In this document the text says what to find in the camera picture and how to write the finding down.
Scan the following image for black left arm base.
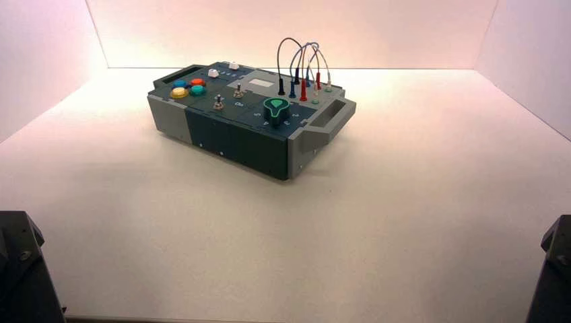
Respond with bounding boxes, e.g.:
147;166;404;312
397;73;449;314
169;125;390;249
0;211;67;323

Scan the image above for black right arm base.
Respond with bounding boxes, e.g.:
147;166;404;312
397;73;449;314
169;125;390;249
525;215;571;323

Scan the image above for green and black rotary knob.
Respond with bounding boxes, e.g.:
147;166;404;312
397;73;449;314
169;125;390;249
263;97;292;127

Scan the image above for gray and teal control box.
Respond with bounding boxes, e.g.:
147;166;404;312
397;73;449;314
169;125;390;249
147;61;358;181

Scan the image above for blue jumper cable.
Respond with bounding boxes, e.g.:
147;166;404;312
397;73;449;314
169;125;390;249
288;42;319;99

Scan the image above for red jumper cable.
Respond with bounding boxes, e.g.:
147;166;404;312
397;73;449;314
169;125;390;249
299;44;322;102

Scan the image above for black jumper cable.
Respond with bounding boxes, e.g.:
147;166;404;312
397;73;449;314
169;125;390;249
276;37;304;96

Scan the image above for white jumper cable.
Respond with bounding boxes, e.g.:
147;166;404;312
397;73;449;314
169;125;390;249
308;46;333;105

